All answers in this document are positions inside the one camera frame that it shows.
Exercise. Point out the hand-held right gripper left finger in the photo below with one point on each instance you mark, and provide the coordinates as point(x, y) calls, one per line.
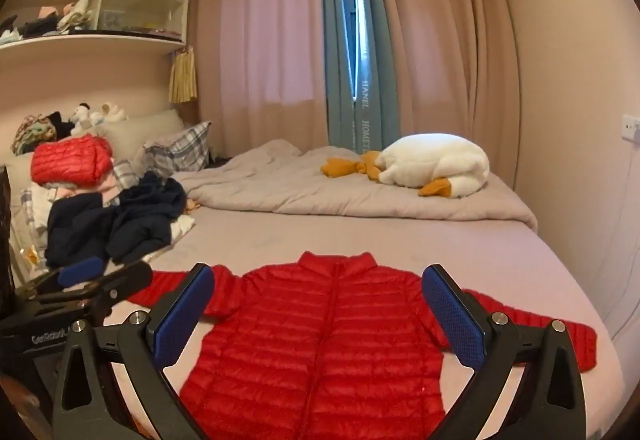
point(182, 315)

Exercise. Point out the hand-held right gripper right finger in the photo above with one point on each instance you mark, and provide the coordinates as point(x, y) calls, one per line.
point(455, 320)

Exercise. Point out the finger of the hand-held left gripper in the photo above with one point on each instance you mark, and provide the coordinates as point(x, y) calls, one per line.
point(127, 279)
point(80, 271)

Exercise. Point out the red puffer jacket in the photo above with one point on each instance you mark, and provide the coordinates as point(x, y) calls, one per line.
point(70, 160)
point(320, 345)

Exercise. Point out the navy garment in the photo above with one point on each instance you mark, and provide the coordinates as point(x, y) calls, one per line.
point(75, 225)

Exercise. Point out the white garment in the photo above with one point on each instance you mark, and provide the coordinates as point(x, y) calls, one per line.
point(182, 226)

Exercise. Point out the navy hooded jacket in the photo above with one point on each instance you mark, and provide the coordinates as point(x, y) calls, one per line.
point(150, 205)

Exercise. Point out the pink folded garment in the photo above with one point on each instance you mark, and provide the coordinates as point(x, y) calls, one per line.
point(67, 192)

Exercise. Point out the small tan plush toy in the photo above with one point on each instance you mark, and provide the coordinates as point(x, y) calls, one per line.
point(190, 206)

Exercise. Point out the plaid pillow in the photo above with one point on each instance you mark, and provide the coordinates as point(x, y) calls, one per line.
point(185, 147)
point(125, 172)

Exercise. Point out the folded red puffer jacket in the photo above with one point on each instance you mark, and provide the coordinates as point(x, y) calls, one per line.
point(70, 160)

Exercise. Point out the patterned cloth bundle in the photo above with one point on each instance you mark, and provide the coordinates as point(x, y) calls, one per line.
point(32, 135)

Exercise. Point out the black cloth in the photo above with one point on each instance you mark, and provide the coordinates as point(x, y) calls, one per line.
point(61, 125)

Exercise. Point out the grey pillow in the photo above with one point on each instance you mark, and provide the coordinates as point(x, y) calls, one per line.
point(145, 127)

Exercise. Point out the black and white plush toy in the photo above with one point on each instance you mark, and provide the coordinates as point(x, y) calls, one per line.
point(82, 114)

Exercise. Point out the white goose plush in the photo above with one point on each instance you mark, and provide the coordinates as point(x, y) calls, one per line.
point(435, 160)

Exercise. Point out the grey quilt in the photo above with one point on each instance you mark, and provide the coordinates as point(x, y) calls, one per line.
point(280, 185)

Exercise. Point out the yellow hanging cloth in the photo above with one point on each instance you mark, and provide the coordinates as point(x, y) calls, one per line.
point(182, 77)

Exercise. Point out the teal pillow with lettering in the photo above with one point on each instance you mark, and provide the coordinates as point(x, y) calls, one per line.
point(385, 110)

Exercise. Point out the pile of small garments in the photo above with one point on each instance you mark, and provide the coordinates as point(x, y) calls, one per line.
point(45, 25)

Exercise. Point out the pink curtain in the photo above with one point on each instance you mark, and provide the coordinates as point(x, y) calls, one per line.
point(260, 45)
point(440, 45)

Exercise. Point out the window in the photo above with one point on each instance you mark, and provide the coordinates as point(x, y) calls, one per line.
point(347, 10)

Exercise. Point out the white wall socket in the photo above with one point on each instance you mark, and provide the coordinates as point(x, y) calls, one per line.
point(630, 127)

